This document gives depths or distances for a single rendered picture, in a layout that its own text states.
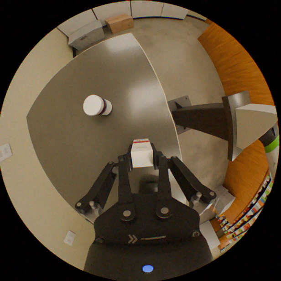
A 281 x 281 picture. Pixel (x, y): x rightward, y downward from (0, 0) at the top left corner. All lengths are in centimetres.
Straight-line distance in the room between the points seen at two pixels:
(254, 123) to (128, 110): 47
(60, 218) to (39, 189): 22
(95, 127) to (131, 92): 14
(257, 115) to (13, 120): 113
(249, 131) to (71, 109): 66
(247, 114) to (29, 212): 108
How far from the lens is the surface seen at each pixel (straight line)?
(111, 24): 193
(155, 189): 30
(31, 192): 66
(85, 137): 30
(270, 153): 53
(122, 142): 25
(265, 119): 43
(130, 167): 16
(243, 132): 48
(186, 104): 135
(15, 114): 76
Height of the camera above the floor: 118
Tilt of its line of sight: 74 degrees down
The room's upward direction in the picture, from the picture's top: 179 degrees counter-clockwise
